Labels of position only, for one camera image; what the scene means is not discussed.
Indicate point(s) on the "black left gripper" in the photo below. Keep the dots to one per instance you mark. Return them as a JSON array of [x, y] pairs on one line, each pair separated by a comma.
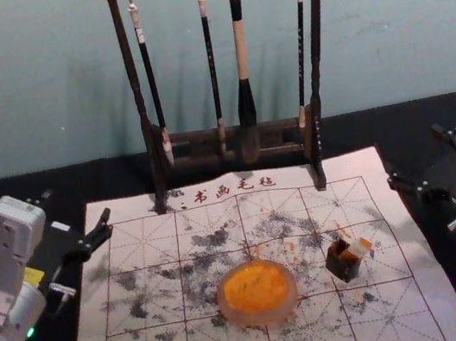
[[55, 247]]

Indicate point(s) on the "small white orange stick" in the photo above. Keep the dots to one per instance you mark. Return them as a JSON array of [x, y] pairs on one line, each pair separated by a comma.
[[361, 245]]

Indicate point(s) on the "dark wooden brush rack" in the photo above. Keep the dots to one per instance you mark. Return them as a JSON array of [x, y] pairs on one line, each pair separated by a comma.
[[139, 106]]

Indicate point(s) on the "small dark brown block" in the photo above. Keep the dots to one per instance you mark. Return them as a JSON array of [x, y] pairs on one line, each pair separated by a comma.
[[341, 267]]

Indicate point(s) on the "thin black brush white cap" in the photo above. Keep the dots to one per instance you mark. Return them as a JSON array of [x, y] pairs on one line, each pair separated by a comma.
[[151, 82], [213, 72], [301, 53]]

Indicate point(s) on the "round dish orange paint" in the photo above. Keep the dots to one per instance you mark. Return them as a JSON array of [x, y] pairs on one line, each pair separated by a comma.
[[254, 290]]

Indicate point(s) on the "plain pale wall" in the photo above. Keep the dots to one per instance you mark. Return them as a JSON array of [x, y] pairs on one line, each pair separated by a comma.
[[20, 82]]

